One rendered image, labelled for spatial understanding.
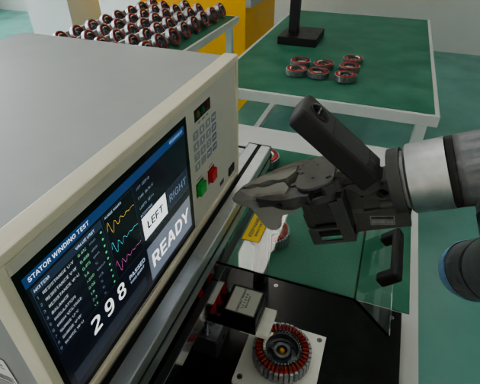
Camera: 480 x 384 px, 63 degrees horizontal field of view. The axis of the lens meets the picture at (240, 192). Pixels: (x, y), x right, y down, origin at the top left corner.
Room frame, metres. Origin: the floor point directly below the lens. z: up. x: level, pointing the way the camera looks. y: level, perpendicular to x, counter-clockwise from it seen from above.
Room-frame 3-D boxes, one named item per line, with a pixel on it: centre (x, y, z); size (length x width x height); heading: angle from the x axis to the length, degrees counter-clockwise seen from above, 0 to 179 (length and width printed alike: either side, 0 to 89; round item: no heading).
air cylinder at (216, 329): (0.48, 0.06, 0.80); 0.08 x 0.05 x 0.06; 160
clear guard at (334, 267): (0.49, -0.10, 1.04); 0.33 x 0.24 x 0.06; 70
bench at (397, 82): (2.62, -0.66, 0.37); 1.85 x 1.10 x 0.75; 160
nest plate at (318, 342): (0.43, -0.08, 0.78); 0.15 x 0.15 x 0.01; 70
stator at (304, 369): (0.43, -0.08, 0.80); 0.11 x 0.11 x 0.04
